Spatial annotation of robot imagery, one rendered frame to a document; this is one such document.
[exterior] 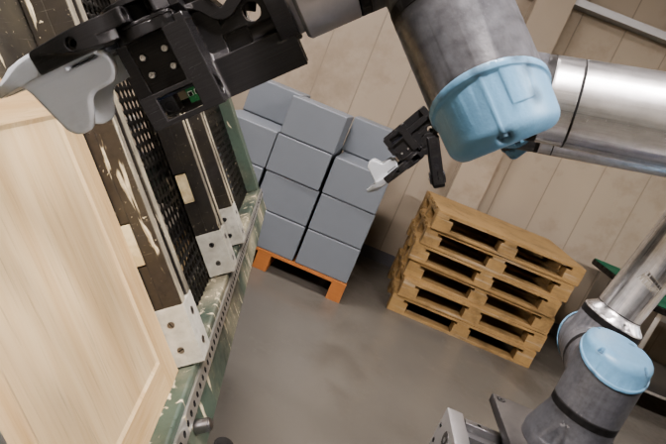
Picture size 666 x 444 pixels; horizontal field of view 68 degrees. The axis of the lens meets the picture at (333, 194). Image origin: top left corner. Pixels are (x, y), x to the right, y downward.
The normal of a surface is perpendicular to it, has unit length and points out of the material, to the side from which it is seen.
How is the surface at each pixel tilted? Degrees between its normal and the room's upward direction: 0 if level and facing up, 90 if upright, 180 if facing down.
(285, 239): 90
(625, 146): 135
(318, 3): 115
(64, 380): 53
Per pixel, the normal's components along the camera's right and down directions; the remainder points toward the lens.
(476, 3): 0.02, -0.06
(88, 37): 0.07, 0.32
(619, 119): -0.39, 0.42
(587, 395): -0.67, -0.10
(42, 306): 0.96, -0.26
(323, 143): -0.14, 0.17
